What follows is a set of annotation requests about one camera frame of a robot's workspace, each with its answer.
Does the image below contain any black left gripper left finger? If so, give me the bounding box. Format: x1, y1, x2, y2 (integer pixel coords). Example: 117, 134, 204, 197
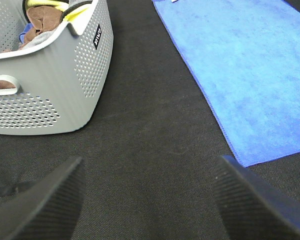
0, 156, 85, 240

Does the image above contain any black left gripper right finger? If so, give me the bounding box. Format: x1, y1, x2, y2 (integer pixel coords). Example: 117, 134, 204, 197
213, 155, 300, 240

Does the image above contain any blue microfiber towel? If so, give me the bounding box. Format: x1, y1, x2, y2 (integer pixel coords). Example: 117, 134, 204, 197
153, 0, 300, 167

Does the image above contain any grey perforated laundry basket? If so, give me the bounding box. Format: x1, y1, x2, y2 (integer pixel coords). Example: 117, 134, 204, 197
0, 0, 114, 136

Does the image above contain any grey towel in basket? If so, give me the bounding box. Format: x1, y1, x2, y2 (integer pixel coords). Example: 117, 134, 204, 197
19, 30, 55, 50

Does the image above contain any blue cloth in basket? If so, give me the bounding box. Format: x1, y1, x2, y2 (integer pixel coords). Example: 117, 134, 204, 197
19, 23, 33, 43

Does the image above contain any brown towel in basket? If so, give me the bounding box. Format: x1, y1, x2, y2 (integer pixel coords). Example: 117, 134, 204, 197
18, 5, 63, 48

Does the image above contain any yellow towel in basket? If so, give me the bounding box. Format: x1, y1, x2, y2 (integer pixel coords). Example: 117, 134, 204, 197
22, 0, 93, 23

